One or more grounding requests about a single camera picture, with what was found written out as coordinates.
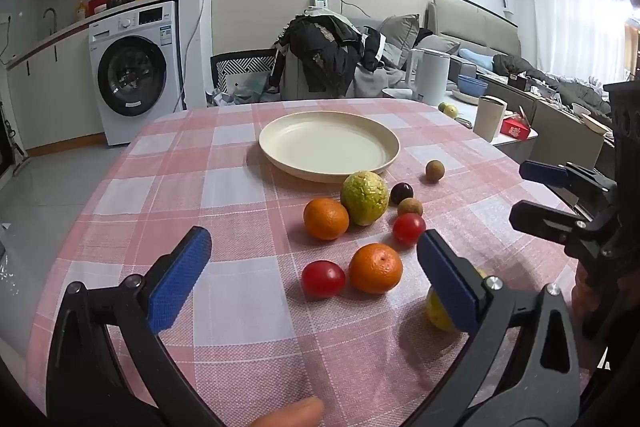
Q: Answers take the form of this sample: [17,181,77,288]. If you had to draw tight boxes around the crumpled plastic bags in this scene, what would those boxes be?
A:
[210,72,281,108]

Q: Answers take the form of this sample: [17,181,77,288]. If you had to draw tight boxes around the red tomato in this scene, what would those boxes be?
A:
[301,260,347,299]
[392,213,427,248]

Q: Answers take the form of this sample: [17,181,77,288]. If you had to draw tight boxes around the white washing machine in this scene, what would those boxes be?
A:
[88,0,184,146]

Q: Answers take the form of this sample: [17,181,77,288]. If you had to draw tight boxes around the yellow-green guava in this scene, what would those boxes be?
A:
[341,170,390,227]

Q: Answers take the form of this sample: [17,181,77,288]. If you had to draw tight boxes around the blue bowl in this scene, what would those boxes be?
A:
[457,74,489,96]

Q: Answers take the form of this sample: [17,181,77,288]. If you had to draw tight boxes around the beige sofa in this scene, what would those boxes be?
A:
[425,0,521,62]

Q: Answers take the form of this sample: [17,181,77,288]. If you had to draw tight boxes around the grey pillow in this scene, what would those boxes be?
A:
[376,14,421,70]

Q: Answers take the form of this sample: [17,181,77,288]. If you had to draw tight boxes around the beige cup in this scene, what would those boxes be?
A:
[473,95,508,142]

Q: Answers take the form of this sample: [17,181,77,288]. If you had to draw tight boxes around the black patterned chair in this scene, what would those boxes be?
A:
[210,49,278,105]

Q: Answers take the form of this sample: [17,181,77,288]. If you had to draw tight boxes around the white side table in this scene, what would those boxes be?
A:
[382,82,540,158]

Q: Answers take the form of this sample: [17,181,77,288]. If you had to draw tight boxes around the pile of dark clothes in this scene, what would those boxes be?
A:
[272,9,386,98]

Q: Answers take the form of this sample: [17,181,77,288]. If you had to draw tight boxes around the red box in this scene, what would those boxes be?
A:
[501,116,535,140]

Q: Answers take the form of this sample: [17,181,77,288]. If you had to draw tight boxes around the orange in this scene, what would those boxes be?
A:
[303,198,350,241]
[348,243,404,295]

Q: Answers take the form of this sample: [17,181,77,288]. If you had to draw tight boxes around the dark purple plum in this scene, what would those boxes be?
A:
[390,182,415,205]

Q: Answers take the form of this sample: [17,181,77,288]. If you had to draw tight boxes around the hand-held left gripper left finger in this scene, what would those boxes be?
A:
[46,226,226,427]

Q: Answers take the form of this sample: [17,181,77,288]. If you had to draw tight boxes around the white bowl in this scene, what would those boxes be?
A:
[580,113,612,136]

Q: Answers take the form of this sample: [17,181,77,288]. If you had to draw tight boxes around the yellow lemon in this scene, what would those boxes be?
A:
[425,268,488,334]

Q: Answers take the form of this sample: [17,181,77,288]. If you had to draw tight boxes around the grey garment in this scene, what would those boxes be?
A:
[352,62,416,100]

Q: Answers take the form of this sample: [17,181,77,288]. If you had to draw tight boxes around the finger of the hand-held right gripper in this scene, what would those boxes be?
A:
[519,159,619,196]
[509,200,602,254]

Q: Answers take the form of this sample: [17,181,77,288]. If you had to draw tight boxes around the person's left hand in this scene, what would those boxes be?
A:
[248,396,326,427]

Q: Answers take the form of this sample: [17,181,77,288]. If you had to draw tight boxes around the white curtain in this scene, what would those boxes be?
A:
[520,0,633,82]

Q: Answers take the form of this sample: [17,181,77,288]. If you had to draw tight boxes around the white kitchen counter cabinet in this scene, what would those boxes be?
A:
[0,14,108,158]

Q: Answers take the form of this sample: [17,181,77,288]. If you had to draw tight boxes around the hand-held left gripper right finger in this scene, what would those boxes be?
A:
[416,228,583,427]

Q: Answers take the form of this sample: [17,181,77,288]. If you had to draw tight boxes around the light blue pillow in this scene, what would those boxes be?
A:
[459,48,496,68]

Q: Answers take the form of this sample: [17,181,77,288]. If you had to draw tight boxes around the pink checked tablecloth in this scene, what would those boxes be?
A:
[25,97,593,427]

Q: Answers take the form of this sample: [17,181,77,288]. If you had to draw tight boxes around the white electric kettle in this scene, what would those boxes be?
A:
[405,48,451,106]

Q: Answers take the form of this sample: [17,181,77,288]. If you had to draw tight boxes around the cream round plate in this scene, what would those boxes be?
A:
[258,111,401,184]

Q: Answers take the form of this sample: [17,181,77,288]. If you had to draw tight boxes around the dark blanket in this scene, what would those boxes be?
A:
[492,54,613,118]

